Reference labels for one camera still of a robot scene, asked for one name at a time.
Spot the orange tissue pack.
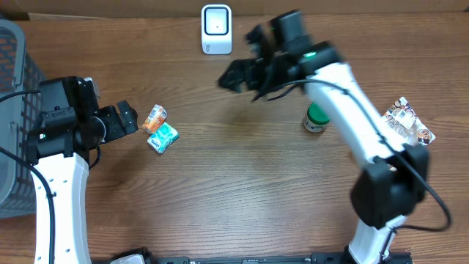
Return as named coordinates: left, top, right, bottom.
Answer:
left=142, top=104, right=168, bottom=134

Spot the cream green packet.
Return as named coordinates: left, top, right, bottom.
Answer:
left=147, top=122, right=180, bottom=154

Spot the green lid spice jar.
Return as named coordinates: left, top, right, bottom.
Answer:
left=303, top=103, right=330, bottom=133

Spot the brown white snack bag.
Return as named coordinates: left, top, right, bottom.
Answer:
left=382, top=97, right=435, bottom=145

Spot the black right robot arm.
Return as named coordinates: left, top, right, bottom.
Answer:
left=218, top=24, right=429, bottom=263

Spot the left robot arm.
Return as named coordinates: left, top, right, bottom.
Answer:
left=26, top=98, right=137, bottom=263

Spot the white barcode scanner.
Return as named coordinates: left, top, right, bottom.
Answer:
left=201, top=4, right=232, bottom=55

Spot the grey plastic mesh basket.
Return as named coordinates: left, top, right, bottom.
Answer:
left=1, top=19, right=45, bottom=219

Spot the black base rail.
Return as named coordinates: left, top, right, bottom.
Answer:
left=148, top=251, right=413, bottom=264

